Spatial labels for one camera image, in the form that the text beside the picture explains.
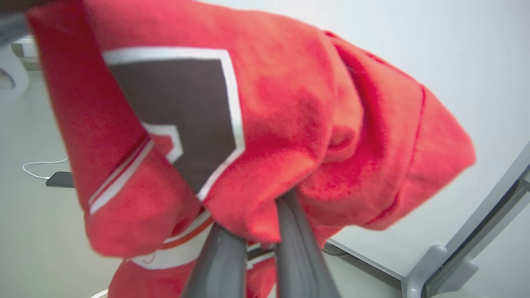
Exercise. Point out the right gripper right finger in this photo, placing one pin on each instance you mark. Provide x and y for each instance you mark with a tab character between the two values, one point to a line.
296	256

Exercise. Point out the black smartphone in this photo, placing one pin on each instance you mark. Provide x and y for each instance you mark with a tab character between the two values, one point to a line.
61	179

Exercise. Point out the cream plastic laundry basket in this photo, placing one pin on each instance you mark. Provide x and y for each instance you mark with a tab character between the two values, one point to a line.
101	294

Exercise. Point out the red sports jersey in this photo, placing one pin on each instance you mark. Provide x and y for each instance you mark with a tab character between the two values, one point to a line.
290	103

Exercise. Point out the narrow white partition panel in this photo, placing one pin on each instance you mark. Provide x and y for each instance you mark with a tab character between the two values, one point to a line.
459	275

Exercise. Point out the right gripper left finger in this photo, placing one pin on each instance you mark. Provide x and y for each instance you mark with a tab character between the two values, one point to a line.
223	265

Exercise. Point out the wide white partition panel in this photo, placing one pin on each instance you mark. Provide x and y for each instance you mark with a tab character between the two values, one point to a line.
455	62

